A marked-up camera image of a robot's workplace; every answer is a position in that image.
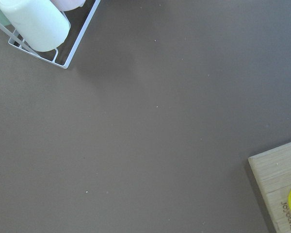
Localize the pale pink plastic cup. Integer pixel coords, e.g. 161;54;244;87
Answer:
51;0;86;11

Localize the white plastic cup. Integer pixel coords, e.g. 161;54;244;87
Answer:
0;0;70;52

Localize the wooden cutting board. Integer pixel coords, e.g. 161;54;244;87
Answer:
248;142;291;233

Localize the white wire cup rack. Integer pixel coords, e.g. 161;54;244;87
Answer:
0;0;100;69

